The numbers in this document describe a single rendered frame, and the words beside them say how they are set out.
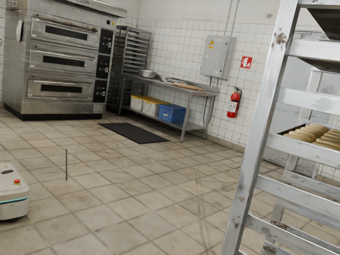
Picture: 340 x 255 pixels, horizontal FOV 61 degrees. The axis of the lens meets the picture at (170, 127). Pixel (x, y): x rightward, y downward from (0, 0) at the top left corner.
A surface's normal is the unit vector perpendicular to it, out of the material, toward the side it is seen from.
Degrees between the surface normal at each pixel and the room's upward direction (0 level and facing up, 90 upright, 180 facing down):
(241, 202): 90
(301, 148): 90
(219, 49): 90
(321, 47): 90
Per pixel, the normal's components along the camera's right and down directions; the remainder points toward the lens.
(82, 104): 0.70, 0.27
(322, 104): -0.58, 0.08
